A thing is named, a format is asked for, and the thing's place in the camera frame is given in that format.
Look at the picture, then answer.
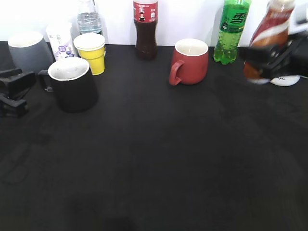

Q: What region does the white blueberry milk carton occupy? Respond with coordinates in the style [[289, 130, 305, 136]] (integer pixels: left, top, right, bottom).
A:
[[46, 21, 78, 61]]

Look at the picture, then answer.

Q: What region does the red mug white interior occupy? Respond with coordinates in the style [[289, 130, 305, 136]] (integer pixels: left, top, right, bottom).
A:
[[169, 38, 209, 86]]

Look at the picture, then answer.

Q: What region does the cola bottle red label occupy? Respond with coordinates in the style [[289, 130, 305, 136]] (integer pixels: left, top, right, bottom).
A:
[[133, 0, 158, 60]]

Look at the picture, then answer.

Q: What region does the grey mug white interior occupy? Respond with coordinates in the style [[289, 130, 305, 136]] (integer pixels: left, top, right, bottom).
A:
[[7, 31, 53, 74]]

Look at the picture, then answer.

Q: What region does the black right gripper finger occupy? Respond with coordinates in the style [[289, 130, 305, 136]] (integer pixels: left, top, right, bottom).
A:
[[238, 44, 279, 66]]

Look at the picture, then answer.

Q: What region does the clear water bottle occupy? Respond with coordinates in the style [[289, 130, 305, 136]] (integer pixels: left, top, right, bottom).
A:
[[77, 0, 103, 35]]

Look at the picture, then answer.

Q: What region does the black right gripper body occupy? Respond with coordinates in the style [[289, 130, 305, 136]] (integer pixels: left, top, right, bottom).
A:
[[266, 29, 308, 78]]

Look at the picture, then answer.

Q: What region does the yellow paper cup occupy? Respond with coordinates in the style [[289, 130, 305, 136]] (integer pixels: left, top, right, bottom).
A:
[[74, 33, 105, 75]]

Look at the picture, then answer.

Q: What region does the green sprite bottle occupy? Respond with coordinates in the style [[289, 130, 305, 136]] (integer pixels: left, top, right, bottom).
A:
[[214, 0, 251, 65]]

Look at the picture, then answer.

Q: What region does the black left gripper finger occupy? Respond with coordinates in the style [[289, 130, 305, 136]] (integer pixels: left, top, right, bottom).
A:
[[0, 95, 29, 118], [0, 69, 36, 96]]

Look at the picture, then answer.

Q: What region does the black mug white interior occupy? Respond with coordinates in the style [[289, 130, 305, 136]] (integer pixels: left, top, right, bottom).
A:
[[38, 57, 99, 113]]

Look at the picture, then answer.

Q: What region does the white mug with script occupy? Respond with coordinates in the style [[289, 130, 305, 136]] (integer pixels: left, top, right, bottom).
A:
[[270, 75, 308, 87]]

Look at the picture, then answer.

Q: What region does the orange Nescafe coffee bottle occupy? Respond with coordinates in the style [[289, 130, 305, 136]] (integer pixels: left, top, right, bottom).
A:
[[244, 0, 295, 85]]

